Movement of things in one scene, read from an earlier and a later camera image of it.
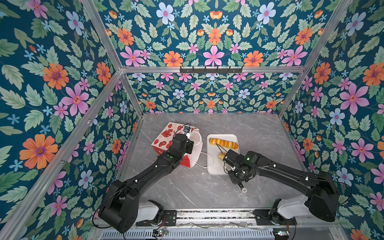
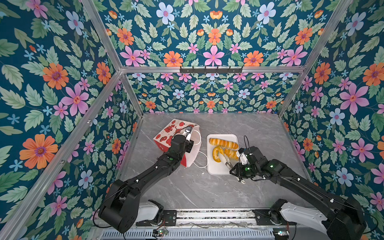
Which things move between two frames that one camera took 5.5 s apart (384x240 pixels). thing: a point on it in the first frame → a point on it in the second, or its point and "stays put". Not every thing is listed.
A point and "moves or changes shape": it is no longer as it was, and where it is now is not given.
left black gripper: (190, 146) stays put
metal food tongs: (243, 189) moves or changes shape
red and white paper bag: (164, 140) stays put
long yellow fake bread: (223, 143) stays put
